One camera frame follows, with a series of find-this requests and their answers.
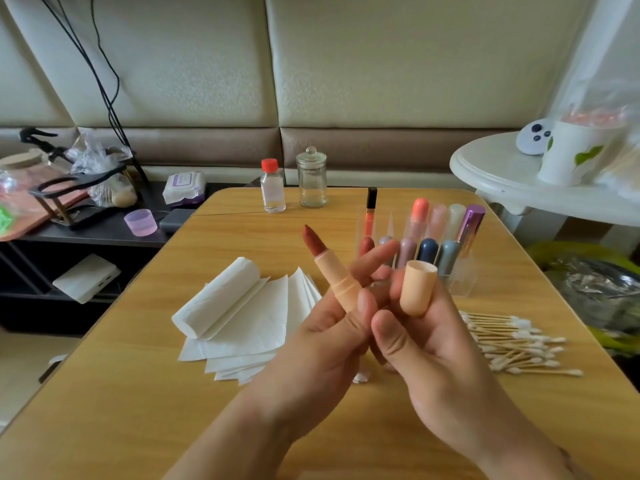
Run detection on person's left hand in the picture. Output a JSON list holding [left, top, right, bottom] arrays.
[[245, 239, 401, 441]]

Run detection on person's right hand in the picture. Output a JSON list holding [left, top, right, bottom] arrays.
[[370, 259, 581, 480]]

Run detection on pile of cotton swabs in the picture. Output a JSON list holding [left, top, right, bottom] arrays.
[[460, 311, 585, 378]]

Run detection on stack of white tissues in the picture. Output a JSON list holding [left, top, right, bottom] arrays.
[[172, 257, 323, 386]]

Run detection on beige lipstick cap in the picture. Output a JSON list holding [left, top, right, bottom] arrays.
[[400, 259, 439, 319]]

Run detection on red lipstick beige tube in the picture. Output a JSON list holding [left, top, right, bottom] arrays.
[[303, 225, 363, 314]]

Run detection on red lipstick grey-blue tube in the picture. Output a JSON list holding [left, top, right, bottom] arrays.
[[437, 239, 463, 286]]

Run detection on red lipstick navy tube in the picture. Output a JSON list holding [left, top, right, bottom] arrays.
[[416, 237, 441, 266]]

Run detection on clear acrylic lipstick organizer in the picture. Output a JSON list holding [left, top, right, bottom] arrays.
[[365, 187, 486, 296]]

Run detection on person's left forearm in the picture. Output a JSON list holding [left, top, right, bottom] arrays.
[[165, 415, 301, 480]]

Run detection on yellow-green bin with bag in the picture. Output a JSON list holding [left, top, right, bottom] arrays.
[[530, 241, 640, 356]]

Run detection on clear bottle red cap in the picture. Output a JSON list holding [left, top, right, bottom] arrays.
[[260, 157, 287, 214]]

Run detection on glass jar with lid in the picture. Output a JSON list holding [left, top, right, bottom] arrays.
[[296, 145, 329, 209]]

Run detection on white round side table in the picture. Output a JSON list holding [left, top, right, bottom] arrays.
[[449, 131, 640, 229]]

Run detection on wet wipes pack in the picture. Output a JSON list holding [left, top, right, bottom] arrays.
[[163, 171, 207, 207]]

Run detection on small purple plastic cup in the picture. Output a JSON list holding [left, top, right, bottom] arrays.
[[124, 209, 159, 238]]

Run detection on white power bank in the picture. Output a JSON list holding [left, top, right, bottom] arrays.
[[52, 253, 121, 305]]

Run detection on black low shelf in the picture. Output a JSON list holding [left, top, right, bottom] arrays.
[[0, 179, 256, 336]]

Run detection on white panda figure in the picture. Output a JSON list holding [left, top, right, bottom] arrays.
[[516, 117, 554, 156]]

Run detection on white mug green leaf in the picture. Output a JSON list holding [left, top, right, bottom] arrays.
[[538, 109, 626, 188]]

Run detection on crumpled clear plastic bag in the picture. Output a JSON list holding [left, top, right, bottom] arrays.
[[68, 129, 139, 209]]

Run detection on pink tray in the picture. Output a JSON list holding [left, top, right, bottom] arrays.
[[0, 165, 91, 242]]

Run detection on beige padded backrest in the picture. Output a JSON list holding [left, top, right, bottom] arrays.
[[0, 0, 596, 186]]

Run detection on jar with wooden lid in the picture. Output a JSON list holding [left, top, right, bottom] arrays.
[[0, 149, 46, 191]]

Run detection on black clip tool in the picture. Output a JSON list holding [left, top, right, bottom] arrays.
[[18, 127, 71, 164]]

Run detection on black cables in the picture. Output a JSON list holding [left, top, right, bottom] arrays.
[[38, 0, 146, 181]]

